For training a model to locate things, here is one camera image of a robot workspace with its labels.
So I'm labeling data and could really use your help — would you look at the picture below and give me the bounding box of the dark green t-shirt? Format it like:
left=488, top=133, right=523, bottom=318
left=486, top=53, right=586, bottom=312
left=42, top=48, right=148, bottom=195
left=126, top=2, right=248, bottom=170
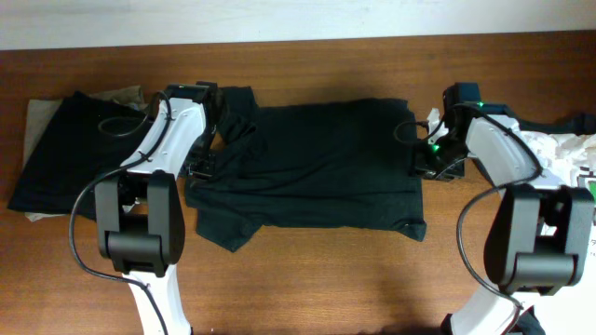
left=184, top=87, right=427, bottom=252

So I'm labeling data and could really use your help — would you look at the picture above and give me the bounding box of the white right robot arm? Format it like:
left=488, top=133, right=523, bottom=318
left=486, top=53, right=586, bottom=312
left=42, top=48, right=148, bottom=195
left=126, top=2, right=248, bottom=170
left=413, top=83, right=595, bottom=334

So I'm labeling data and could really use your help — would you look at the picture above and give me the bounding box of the folded beige garment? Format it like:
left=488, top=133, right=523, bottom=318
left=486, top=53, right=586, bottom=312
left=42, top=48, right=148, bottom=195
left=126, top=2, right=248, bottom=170
left=21, top=85, right=150, bottom=222

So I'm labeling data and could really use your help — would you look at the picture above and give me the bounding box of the folded black garment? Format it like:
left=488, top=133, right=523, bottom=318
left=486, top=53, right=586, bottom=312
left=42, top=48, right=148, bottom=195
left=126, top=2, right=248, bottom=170
left=7, top=90, right=155, bottom=222

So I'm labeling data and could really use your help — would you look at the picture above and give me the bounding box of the white crumpled garment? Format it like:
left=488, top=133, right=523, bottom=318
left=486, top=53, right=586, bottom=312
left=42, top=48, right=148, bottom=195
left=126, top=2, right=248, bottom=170
left=426, top=107, right=596, bottom=187

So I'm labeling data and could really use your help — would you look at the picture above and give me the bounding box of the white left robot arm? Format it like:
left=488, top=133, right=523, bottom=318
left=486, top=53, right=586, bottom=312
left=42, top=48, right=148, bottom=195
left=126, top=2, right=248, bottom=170
left=94, top=82, right=224, bottom=334

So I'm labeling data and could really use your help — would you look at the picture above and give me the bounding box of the dark garment under pile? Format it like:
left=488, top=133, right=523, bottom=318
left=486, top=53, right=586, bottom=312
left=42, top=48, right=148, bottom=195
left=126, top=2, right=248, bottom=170
left=517, top=113, right=595, bottom=136

